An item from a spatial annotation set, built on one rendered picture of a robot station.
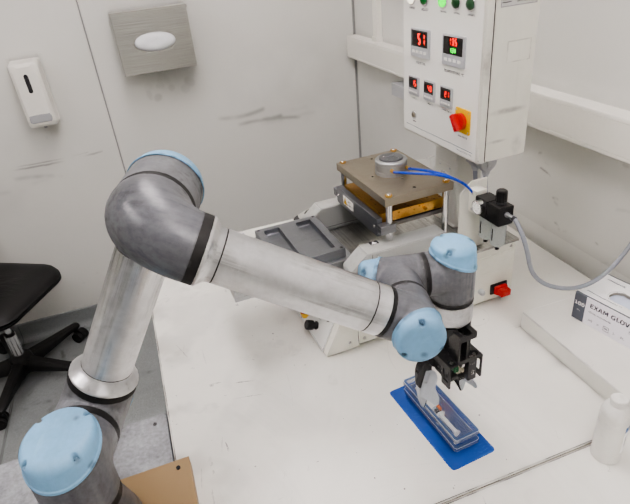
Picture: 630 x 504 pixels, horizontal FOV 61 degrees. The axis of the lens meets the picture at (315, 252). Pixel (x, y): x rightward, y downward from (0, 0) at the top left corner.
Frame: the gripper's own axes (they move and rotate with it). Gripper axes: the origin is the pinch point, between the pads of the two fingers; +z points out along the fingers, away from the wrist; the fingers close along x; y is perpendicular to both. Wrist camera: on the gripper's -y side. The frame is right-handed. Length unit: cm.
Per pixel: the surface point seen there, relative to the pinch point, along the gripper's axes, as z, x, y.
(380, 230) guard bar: -20.5, 5.2, -31.2
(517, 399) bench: 7.9, 17.4, 3.3
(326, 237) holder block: -16.3, -3.7, -42.1
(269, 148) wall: 11, 30, -187
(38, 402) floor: 84, -103, -144
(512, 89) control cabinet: -47, 36, -27
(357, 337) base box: 4.7, -3.9, -27.9
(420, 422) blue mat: 7.8, -3.7, -1.1
